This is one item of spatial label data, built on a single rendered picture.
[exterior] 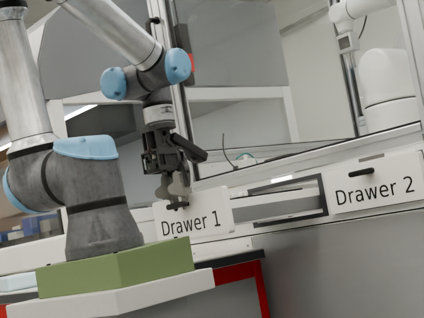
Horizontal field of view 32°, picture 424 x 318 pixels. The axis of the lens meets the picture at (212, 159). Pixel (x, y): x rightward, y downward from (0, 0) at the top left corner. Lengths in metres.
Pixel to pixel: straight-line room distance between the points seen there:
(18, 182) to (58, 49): 1.22
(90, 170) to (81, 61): 1.35
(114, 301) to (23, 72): 0.52
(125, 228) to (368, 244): 0.71
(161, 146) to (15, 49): 0.45
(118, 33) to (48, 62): 1.09
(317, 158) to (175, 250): 0.66
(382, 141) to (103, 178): 0.73
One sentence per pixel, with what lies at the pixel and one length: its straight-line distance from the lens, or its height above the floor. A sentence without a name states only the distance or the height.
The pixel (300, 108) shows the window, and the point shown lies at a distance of 2.02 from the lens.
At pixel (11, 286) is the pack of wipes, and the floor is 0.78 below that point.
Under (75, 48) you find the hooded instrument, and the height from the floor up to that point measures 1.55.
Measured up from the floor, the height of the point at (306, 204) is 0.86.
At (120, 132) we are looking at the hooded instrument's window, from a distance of 2.76.
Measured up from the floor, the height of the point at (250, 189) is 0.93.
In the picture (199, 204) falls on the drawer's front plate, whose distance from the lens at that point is 1.80.
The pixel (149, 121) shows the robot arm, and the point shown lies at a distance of 1.81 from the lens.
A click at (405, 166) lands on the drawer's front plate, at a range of 1.78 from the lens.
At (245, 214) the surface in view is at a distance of 1.78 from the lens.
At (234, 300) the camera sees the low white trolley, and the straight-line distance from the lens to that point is 2.05.
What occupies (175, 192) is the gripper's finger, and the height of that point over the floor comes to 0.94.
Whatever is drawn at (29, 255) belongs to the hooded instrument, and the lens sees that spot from 2.82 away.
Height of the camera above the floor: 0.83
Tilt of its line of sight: 5 degrees up
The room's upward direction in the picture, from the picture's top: 10 degrees counter-clockwise
